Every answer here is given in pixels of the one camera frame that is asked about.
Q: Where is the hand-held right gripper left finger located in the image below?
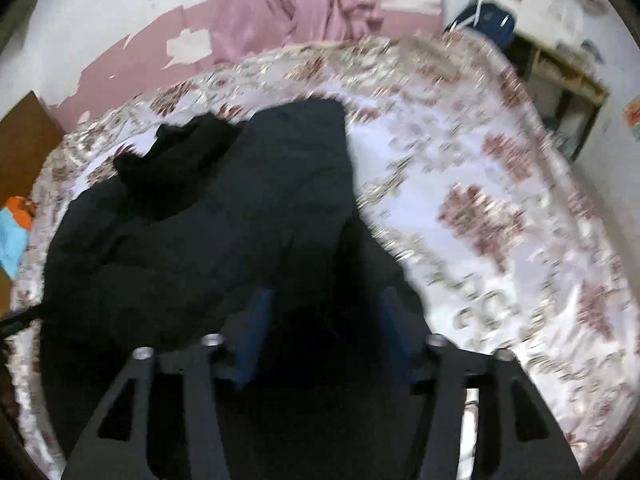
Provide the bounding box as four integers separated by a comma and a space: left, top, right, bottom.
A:
60, 287, 275, 480

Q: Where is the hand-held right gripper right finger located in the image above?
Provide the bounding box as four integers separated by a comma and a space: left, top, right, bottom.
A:
377, 285, 583, 480

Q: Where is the black jacket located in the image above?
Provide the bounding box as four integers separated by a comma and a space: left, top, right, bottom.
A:
39, 99, 428, 480

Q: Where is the floral bedspread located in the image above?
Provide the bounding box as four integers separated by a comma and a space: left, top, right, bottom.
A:
10, 32, 640, 480

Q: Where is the orange brown blue folded cloth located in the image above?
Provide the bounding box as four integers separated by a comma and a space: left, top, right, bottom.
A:
0, 196, 35, 281

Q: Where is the wooden side desk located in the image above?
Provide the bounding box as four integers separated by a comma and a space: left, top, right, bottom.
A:
505, 32, 608, 161

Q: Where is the dark blue backpack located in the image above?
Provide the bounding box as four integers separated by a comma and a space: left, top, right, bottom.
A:
445, 0, 516, 51

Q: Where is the colourful wall sticker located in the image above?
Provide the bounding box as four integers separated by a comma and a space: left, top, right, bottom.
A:
622, 97, 640, 141

